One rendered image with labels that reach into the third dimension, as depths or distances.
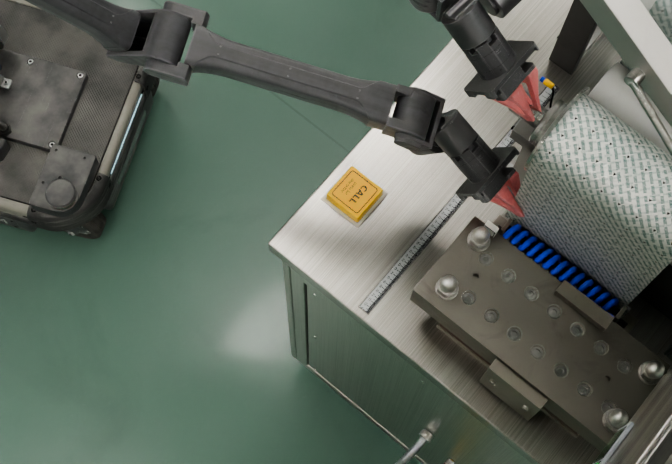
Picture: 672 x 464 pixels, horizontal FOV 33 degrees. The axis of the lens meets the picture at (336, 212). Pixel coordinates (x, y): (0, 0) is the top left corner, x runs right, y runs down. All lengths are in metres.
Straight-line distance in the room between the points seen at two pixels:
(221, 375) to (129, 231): 0.44
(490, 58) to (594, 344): 0.50
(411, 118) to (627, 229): 0.35
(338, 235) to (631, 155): 0.57
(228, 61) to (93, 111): 1.15
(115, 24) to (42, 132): 1.08
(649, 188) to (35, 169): 1.61
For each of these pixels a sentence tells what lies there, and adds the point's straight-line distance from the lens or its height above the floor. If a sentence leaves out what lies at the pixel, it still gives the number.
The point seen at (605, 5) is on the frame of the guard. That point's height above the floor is 1.91.
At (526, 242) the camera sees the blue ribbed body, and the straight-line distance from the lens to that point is 1.82.
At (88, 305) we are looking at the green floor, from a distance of 2.89.
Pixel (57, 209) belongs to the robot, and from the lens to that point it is 2.66.
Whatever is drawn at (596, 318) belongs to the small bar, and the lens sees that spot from 1.80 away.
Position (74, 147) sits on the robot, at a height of 0.24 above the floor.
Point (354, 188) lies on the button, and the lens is 1.94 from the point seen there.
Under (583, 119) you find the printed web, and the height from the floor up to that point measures 1.31.
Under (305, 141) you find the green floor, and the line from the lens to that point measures 2.98.
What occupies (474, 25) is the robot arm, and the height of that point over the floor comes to 1.40.
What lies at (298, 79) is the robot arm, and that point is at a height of 1.23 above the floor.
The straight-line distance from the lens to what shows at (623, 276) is 1.76.
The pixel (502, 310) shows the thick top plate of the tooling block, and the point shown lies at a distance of 1.79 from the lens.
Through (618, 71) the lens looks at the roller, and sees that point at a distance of 1.75.
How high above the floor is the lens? 2.74
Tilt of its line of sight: 71 degrees down
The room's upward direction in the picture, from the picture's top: 3 degrees clockwise
